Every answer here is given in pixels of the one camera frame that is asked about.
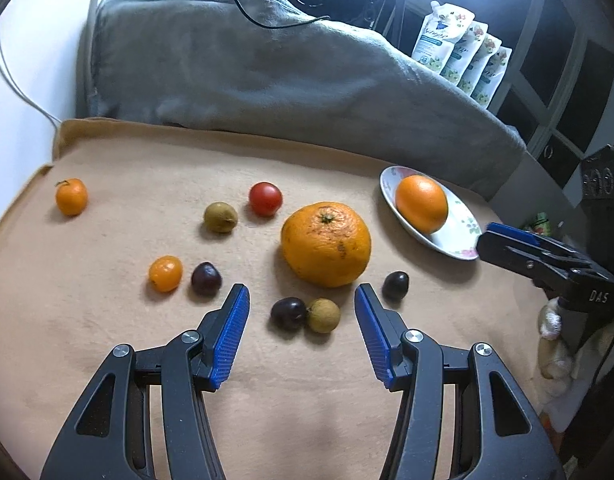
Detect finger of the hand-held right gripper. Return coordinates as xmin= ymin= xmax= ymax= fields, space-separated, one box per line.
xmin=476 ymin=232 xmax=614 ymax=317
xmin=486 ymin=222 xmax=588 ymax=267

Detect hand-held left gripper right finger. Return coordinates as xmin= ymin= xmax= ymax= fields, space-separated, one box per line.
xmin=353 ymin=284 xmax=568 ymax=480

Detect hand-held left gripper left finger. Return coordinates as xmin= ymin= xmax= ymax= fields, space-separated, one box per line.
xmin=40 ymin=284 xmax=251 ymax=480

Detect dark purple grape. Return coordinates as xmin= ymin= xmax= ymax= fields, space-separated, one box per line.
xmin=382 ymin=270 xmax=410 ymax=302
xmin=270 ymin=297 xmax=308 ymax=332
xmin=191 ymin=262 xmax=223 ymax=296

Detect tan longan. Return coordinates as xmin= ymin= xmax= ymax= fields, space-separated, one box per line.
xmin=306 ymin=298 xmax=342 ymax=334

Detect white floral plate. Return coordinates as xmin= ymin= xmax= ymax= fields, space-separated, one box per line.
xmin=379 ymin=165 xmax=482 ymax=261

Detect large rough-skinned orange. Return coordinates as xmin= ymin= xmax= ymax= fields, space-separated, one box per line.
xmin=280 ymin=201 xmax=373 ymax=289

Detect green-brown round fruit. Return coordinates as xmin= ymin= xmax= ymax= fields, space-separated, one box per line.
xmin=203 ymin=201 xmax=239 ymax=234

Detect small mandarin with stem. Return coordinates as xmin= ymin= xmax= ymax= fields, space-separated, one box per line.
xmin=54 ymin=178 xmax=89 ymax=217

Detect person's right hand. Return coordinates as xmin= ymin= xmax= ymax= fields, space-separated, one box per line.
xmin=537 ymin=299 xmax=578 ymax=383

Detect green packet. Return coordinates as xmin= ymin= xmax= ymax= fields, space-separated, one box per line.
xmin=526 ymin=212 xmax=555 ymax=236

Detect small oval kumquat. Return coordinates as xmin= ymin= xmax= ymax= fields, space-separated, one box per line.
xmin=148 ymin=255 xmax=183 ymax=293

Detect smooth orange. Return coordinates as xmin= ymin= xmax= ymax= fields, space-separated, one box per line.
xmin=395 ymin=175 xmax=449 ymax=235

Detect red cherry tomato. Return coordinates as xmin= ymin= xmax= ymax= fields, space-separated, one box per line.
xmin=249 ymin=182 xmax=283 ymax=217

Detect white refill pouch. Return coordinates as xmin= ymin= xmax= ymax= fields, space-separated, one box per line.
xmin=443 ymin=21 xmax=489 ymax=85
xmin=473 ymin=46 xmax=514 ymax=109
xmin=412 ymin=0 xmax=476 ymax=75
xmin=461 ymin=34 xmax=502 ymax=96

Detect black tripod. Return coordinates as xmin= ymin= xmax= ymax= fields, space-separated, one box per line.
xmin=371 ymin=0 xmax=414 ymax=52

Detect grey blanket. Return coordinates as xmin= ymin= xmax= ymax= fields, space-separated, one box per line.
xmin=87 ymin=0 xmax=528 ymax=161

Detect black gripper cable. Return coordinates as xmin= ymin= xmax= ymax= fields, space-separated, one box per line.
xmin=593 ymin=317 xmax=614 ymax=386

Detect white cable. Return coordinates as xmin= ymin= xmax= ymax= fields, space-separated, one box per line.
xmin=0 ymin=22 xmax=63 ymax=128

